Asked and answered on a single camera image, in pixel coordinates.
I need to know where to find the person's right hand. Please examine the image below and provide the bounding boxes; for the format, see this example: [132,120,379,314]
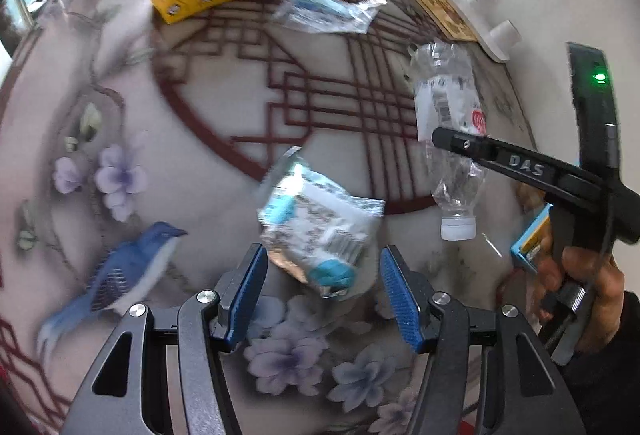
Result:
[529,233,626,356]

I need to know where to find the clear plastic wrapper blue print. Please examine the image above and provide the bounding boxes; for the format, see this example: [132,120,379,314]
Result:
[272,0,387,34]

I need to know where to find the white plastic holder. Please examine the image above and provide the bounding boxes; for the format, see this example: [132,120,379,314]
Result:
[447,0,522,64]

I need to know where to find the crumpled blue white snack wrapper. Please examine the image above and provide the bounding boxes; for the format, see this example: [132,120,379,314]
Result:
[257,146,385,301]

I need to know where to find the blue yellow box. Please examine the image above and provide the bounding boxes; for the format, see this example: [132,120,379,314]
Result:
[510,204,552,273]

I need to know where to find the crushed clear plastic bottle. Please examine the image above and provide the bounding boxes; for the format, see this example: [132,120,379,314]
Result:
[409,40,486,241]

